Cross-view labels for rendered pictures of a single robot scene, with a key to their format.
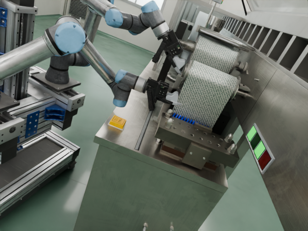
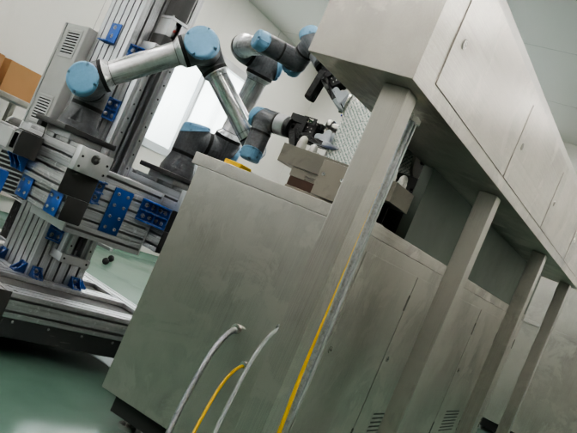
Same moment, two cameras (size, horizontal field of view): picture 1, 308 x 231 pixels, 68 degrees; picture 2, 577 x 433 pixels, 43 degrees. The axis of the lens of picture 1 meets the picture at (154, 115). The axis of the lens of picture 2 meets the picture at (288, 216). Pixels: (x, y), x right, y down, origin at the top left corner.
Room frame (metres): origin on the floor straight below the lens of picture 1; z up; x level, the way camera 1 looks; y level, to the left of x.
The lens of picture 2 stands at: (-1.00, -1.32, 0.76)
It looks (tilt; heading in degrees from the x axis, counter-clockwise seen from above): 2 degrees up; 31
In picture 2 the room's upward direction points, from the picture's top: 23 degrees clockwise
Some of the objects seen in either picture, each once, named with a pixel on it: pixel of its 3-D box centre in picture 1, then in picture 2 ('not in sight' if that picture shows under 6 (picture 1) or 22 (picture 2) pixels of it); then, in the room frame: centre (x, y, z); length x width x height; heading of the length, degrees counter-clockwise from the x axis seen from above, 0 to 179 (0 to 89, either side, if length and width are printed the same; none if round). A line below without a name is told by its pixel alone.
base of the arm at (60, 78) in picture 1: (58, 72); (180, 163); (1.35, 0.70, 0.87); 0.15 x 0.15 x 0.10
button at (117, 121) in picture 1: (118, 122); (237, 167); (0.99, 0.16, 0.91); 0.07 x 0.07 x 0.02; 2
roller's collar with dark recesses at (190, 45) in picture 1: (189, 46); not in sight; (1.41, -0.04, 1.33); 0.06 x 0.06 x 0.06; 2
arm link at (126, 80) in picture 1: (126, 79); (265, 120); (1.09, 0.20, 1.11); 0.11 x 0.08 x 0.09; 92
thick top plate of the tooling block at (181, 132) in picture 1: (196, 139); (344, 177); (0.98, -0.24, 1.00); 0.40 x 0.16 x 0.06; 92
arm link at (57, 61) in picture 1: (62, 55); (193, 138); (1.36, 0.69, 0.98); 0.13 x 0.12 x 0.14; 144
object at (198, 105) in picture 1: (198, 107); (362, 152); (1.10, -0.20, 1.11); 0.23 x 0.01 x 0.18; 92
